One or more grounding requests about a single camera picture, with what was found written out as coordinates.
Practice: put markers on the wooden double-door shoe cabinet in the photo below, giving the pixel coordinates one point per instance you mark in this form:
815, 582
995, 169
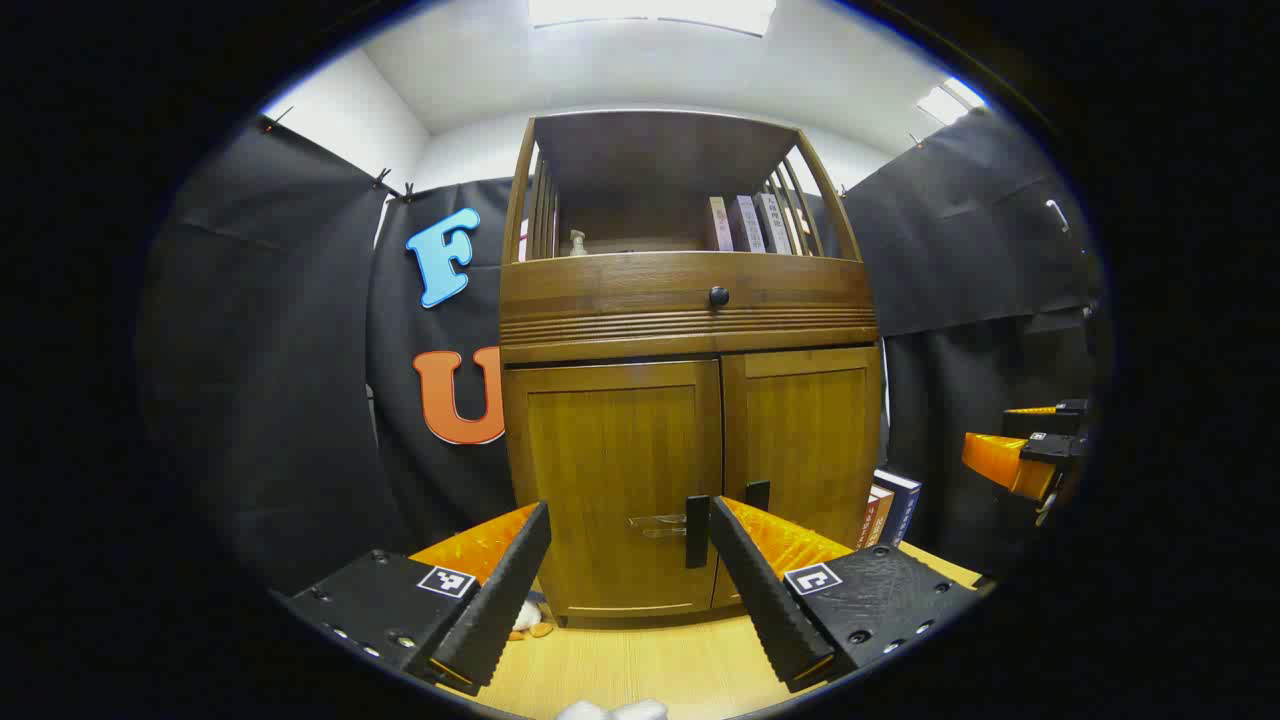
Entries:
650, 150

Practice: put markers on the small ceiling light panel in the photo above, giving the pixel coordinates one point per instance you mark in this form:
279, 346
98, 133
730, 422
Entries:
950, 102

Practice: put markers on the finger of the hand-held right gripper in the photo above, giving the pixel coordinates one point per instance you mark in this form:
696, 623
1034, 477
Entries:
1050, 418
1000, 460

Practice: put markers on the small pale bottle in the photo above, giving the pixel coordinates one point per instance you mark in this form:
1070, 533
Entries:
578, 245

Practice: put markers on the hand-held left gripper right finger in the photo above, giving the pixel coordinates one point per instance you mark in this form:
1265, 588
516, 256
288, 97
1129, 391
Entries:
760, 600

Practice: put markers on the black backdrop cloth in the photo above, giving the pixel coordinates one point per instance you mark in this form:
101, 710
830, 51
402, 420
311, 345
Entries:
280, 350

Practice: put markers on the wooden drawer with black knob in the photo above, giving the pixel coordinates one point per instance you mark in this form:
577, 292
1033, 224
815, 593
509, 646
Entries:
620, 290

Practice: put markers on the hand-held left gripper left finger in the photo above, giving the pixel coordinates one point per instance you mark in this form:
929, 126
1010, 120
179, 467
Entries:
500, 600

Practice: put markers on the white and orange plush toy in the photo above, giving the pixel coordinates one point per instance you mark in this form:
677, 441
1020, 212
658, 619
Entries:
528, 618

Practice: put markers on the wooden shoe cabinet door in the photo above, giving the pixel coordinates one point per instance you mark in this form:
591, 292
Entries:
800, 430
600, 450

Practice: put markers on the dark blue book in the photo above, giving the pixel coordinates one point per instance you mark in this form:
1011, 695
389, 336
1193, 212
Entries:
900, 505

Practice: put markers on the large ceiling light panel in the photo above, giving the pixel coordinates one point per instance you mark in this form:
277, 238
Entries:
650, 12

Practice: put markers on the upright book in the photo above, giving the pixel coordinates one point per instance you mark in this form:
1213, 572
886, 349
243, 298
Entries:
720, 225
746, 224
774, 223

